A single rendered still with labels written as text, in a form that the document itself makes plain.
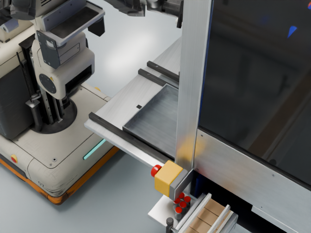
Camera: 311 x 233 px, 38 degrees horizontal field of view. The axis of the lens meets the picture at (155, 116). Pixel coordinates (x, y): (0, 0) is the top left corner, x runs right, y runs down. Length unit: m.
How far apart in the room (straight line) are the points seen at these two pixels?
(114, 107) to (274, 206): 0.71
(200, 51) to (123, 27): 2.46
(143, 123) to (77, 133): 0.83
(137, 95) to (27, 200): 1.08
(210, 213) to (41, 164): 1.15
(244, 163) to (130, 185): 1.40
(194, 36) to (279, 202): 0.49
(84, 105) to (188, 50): 1.54
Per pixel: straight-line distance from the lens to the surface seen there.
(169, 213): 1.40
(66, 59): 1.95
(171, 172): 1.29
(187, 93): 1.10
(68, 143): 2.34
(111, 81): 3.01
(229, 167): 1.21
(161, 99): 1.67
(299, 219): 1.22
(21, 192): 2.57
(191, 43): 0.99
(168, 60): 1.83
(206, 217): 1.34
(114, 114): 1.63
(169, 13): 1.43
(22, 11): 1.50
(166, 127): 1.58
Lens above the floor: 2.11
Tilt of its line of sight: 49 degrees down
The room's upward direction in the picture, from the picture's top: straight up
